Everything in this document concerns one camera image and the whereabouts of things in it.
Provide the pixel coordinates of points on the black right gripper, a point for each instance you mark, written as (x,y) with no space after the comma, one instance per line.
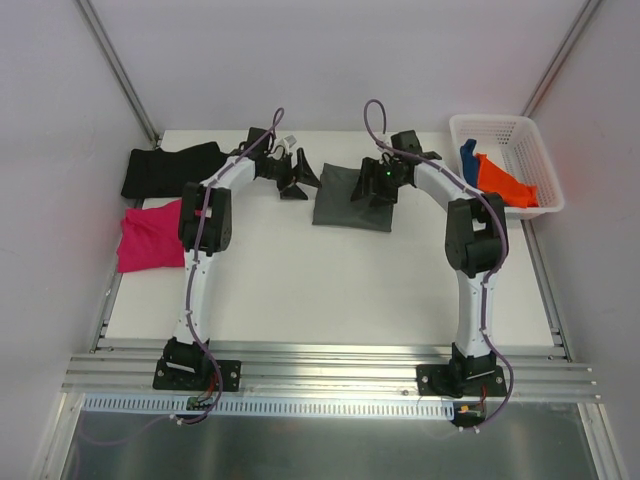
(375,179)

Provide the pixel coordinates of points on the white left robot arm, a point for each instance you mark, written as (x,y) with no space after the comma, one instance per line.
(205,231)

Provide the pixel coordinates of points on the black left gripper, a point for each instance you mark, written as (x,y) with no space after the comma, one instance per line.
(289,173)

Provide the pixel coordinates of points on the right aluminium corner post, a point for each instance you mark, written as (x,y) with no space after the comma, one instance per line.
(577,29)

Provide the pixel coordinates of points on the white slotted cable duct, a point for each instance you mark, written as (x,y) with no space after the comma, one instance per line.
(273,407)

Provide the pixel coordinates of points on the aluminium mounting rail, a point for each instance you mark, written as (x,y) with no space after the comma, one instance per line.
(541,374)

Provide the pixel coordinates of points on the grey t shirt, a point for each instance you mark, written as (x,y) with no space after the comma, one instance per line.
(334,207)

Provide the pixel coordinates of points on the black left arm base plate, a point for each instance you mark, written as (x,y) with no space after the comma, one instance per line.
(171,378)

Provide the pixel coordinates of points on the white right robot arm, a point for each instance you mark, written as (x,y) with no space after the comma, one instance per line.
(476,246)

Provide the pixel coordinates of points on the left aluminium corner post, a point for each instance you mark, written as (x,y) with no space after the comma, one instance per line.
(102,39)

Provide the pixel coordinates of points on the blue t shirt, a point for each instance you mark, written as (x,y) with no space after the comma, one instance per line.
(470,165)

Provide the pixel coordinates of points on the pink folded t shirt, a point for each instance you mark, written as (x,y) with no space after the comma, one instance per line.
(150,239)

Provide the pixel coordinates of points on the black folded t shirt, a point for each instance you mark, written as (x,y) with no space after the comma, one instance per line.
(163,174)

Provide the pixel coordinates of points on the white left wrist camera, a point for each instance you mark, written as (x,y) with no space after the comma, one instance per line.
(287,143)

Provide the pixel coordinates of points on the white plastic basket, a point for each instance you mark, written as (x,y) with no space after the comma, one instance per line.
(514,144)

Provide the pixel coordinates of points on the aluminium corner post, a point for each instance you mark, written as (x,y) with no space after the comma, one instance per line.
(577,29)
(102,39)

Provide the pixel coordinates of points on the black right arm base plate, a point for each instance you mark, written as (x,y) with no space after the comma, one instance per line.
(448,380)

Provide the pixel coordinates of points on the orange t shirt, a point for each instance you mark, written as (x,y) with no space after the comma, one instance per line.
(518,194)

